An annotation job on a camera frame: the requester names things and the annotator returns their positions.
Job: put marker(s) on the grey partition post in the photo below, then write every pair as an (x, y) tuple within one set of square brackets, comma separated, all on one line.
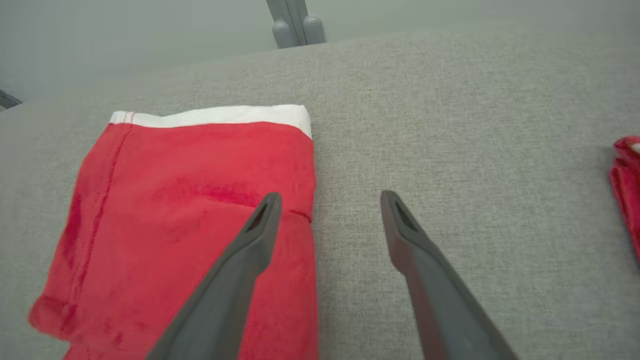
[(285, 30)]

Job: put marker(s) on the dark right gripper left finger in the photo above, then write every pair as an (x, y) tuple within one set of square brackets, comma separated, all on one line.
[(225, 300)]

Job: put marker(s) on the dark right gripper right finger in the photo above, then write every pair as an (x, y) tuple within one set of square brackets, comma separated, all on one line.
[(440, 300)]

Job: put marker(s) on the red jersey white trim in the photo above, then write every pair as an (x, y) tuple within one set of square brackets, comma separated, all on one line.
[(627, 185)]

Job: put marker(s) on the red shorts white trim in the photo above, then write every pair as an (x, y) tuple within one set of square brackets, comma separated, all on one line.
[(175, 165)]

